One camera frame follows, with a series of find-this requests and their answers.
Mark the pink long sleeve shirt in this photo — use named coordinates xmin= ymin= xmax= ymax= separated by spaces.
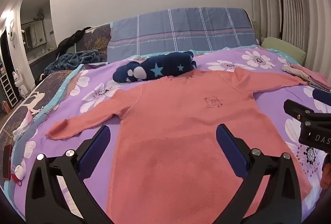
xmin=46 ymin=67 xmax=314 ymax=224

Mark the teal plush blanket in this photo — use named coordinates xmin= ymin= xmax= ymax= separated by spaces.
xmin=44 ymin=49 xmax=102 ymax=76

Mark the white round charm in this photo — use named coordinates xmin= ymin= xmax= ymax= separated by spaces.
xmin=13 ymin=165 xmax=26 ymax=184

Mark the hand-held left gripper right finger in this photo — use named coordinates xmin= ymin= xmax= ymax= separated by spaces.
xmin=216 ymin=124 xmax=311 ymax=224

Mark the navy star print cloth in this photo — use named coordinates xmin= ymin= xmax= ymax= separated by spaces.
xmin=112 ymin=50 xmax=197 ymax=84

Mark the green pillow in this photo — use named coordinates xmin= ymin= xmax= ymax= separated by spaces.
xmin=261 ymin=36 xmax=307 ymax=65

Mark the dark counter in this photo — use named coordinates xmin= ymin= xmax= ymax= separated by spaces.
xmin=27 ymin=47 xmax=60 ymax=79

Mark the beige folded garment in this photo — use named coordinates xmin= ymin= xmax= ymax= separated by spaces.
xmin=281 ymin=64 xmax=311 ymax=77

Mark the wall mirror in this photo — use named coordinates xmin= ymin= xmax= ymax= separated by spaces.
xmin=21 ymin=19 xmax=47 ymax=50

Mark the white and pink sock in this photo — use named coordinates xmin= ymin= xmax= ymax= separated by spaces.
xmin=12 ymin=111 xmax=34 ymax=140

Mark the black jacket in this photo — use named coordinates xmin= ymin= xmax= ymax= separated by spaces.
xmin=57 ymin=27 xmax=93 ymax=55

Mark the purple floral bedsheet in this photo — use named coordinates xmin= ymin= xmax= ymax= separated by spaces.
xmin=5 ymin=47 xmax=331 ymax=224

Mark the dark deer print cover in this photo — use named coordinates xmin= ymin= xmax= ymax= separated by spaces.
xmin=0 ymin=23 xmax=112 ymax=152

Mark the person's right hand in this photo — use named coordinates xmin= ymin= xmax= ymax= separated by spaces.
xmin=320 ymin=160 xmax=331 ymax=190

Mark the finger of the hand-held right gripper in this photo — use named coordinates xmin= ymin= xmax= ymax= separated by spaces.
xmin=312 ymin=89 xmax=331 ymax=107
xmin=284 ymin=99 xmax=331 ymax=127

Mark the white rabbit figure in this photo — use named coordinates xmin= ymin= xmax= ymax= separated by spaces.
xmin=12 ymin=68 xmax=28 ymax=99

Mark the grey-blue plaid cover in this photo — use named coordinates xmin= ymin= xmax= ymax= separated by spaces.
xmin=107 ymin=7 xmax=259 ymax=62

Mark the pink folded garment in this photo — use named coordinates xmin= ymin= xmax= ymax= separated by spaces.
xmin=291 ymin=64 xmax=331 ymax=92

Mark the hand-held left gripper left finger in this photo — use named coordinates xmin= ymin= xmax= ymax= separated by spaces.
xmin=25 ymin=125 xmax=114 ymax=224

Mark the red phone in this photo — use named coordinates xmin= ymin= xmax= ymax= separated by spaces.
xmin=2 ymin=144 xmax=13 ymax=179

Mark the white ladder rack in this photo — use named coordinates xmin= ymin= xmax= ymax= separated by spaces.
xmin=0 ymin=74 xmax=18 ymax=108

